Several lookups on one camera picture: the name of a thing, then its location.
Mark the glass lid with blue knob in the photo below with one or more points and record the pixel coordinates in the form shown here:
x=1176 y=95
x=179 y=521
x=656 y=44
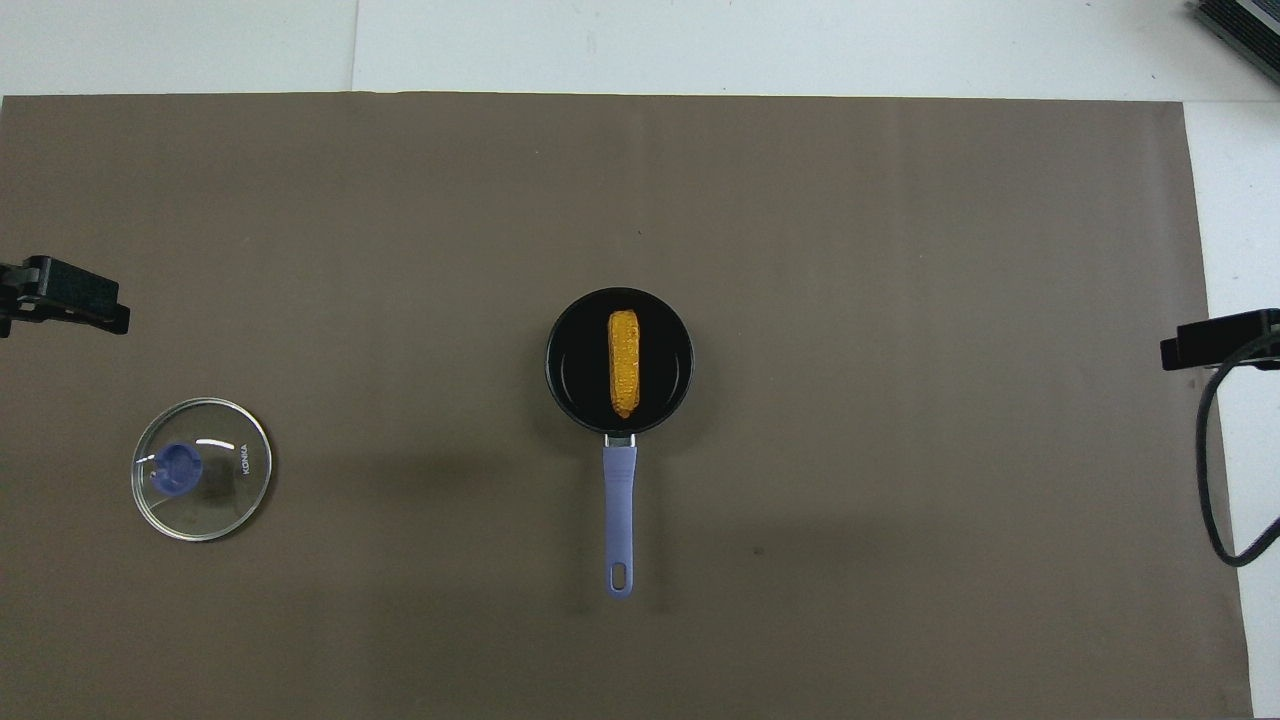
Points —
x=232 y=500

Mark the dark grey ribbed box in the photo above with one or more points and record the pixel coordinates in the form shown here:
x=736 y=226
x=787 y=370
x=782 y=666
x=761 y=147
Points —
x=1248 y=25

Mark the yellow corn cob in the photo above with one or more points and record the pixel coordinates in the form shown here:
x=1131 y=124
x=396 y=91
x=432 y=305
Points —
x=625 y=365

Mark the black stand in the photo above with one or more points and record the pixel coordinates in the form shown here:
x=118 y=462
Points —
x=75 y=290
x=1215 y=340

